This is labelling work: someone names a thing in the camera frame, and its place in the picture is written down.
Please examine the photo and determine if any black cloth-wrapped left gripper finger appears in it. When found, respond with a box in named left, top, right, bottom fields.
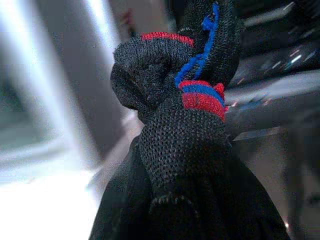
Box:
left=88, top=31, right=227, bottom=240

